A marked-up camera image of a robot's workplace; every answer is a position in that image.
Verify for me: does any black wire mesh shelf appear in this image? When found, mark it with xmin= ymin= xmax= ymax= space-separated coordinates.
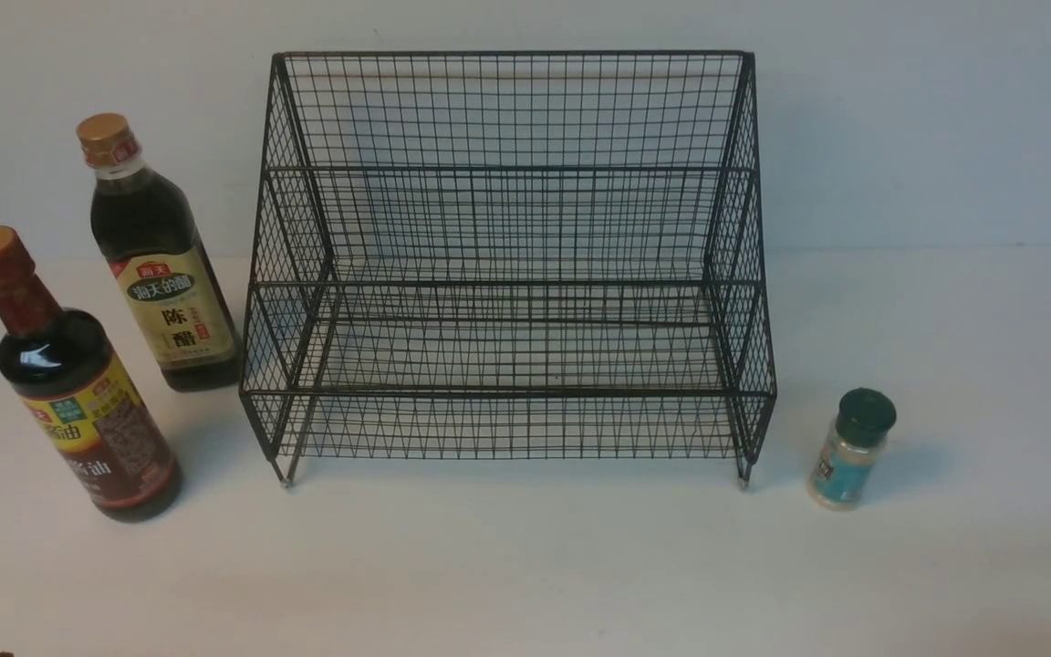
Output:
xmin=239 ymin=49 xmax=777 ymax=487

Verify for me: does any vinegar bottle gold cap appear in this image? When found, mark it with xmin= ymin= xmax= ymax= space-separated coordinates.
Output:
xmin=76 ymin=112 xmax=243 ymax=392

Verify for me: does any soy sauce bottle red neck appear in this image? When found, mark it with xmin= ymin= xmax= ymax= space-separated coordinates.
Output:
xmin=0 ymin=225 xmax=183 ymax=523

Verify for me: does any small green-capped seasoning bottle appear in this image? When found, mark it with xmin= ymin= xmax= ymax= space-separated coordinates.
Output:
xmin=806 ymin=388 xmax=897 ymax=510

